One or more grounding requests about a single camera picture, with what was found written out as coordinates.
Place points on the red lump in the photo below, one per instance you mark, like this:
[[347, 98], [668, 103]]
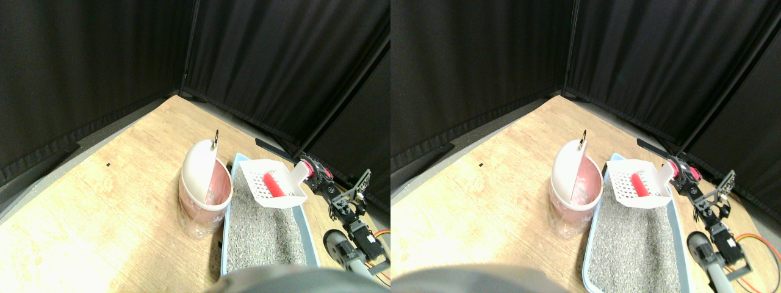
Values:
[[273, 185], [640, 185]]

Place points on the blue litter tray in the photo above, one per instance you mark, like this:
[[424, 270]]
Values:
[[628, 244], [262, 232]]

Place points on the white bin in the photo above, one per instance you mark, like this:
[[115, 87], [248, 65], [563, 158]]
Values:
[[198, 171], [567, 171]]

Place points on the black bracket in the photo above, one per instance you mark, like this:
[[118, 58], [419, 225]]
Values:
[[727, 184], [363, 183]]

